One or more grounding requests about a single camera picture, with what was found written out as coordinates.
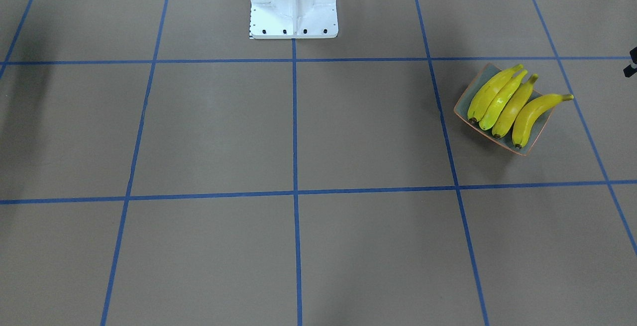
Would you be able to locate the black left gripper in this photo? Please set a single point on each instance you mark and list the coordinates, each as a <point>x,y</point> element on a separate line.
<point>631,68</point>

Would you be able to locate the yellow banana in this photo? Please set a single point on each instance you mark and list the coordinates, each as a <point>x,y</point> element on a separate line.
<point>509,114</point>
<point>484,96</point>
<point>531,112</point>
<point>500,100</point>

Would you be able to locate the grey square plate orange rim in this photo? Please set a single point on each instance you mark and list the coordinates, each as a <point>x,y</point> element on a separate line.
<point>462,105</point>

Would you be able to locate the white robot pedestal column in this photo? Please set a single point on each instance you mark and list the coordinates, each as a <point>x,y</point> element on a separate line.
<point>293,19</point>

